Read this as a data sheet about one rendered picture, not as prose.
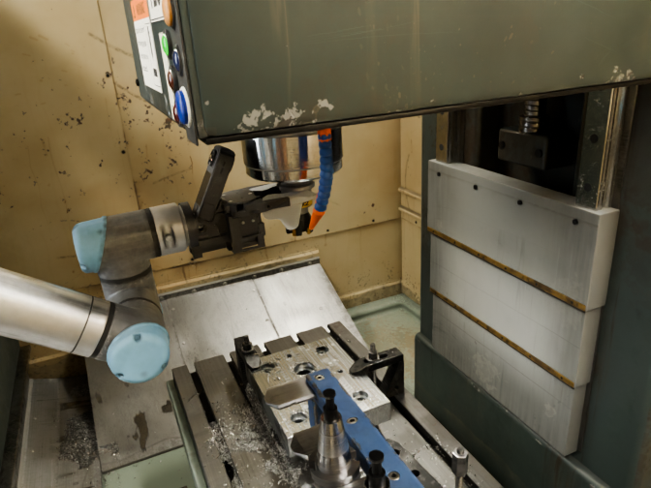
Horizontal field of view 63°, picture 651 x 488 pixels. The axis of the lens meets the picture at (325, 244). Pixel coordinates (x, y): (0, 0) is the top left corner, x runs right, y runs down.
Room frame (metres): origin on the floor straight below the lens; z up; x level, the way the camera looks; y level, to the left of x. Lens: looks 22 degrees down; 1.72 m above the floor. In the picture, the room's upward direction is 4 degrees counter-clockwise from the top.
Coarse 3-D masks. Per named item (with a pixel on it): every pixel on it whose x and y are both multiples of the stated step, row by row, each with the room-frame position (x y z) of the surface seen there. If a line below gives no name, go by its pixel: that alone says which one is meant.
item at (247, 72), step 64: (128, 0) 0.80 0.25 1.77; (192, 0) 0.47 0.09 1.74; (256, 0) 0.49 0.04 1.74; (320, 0) 0.51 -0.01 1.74; (384, 0) 0.54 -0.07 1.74; (448, 0) 0.57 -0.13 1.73; (512, 0) 0.60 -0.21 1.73; (576, 0) 0.64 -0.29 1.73; (640, 0) 0.68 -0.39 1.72; (192, 64) 0.47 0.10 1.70; (256, 64) 0.49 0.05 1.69; (320, 64) 0.51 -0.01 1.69; (384, 64) 0.54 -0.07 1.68; (448, 64) 0.57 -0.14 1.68; (512, 64) 0.60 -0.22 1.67; (576, 64) 0.64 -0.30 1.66; (640, 64) 0.68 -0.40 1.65; (256, 128) 0.49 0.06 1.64; (320, 128) 0.52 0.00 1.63
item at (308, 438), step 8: (296, 432) 0.57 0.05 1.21; (304, 432) 0.57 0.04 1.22; (312, 432) 0.57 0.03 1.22; (296, 440) 0.55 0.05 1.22; (304, 440) 0.55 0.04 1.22; (312, 440) 0.55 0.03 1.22; (296, 448) 0.54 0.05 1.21; (304, 448) 0.54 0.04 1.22; (312, 448) 0.54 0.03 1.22; (304, 456) 0.53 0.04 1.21
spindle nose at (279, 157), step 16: (336, 128) 0.81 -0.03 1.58; (256, 144) 0.78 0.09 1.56; (272, 144) 0.77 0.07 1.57; (288, 144) 0.77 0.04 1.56; (304, 144) 0.77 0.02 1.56; (336, 144) 0.81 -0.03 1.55; (256, 160) 0.79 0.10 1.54; (272, 160) 0.77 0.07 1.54; (288, 160) 0.77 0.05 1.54; (304, 160) 0.77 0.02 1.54; (336, 160) 0.80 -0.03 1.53; (256, 176) 0.79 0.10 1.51; (272, 176) 0.77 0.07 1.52; (288, 176) 0.77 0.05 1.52; (304, 176) 0.77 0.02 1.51
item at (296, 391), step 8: (280, 384) 0.67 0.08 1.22; (288, 384) 0.67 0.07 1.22; (296, 384) 0.67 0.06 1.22; (304, 384) 0.67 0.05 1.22; (272, 392) 0.66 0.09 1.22; (280, 392) 0.66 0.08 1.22; (288, 392) 0.66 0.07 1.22; (296, 392) 0.65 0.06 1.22; (304, 392) 0.65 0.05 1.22; (312, 392) 0.65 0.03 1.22; (264, 400) 0.64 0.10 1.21; (272, 400) 0.64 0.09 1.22; (280, 400) 0.64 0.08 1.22; (288, 400) 0.64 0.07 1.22; (296, 400) 0.64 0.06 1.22; (304, 400) 0.64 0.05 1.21; (280, 408) 0.62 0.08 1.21
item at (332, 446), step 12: (324, 420) 0.50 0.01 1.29; (336, 420) 0.50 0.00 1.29; (324, 432) 0.49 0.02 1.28; (336, 432) 0.49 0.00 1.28; (324, 444) 0.49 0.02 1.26; (336, 444) 0.49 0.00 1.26; (348, 444) 0.50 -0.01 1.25; (324, 456) 0.49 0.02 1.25; (336, 456) 0.49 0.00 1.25; (348, 456) 0.49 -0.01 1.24; (324, 468) 0.49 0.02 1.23; (336, 468) 0.48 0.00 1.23; (348, 468) 0.49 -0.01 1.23
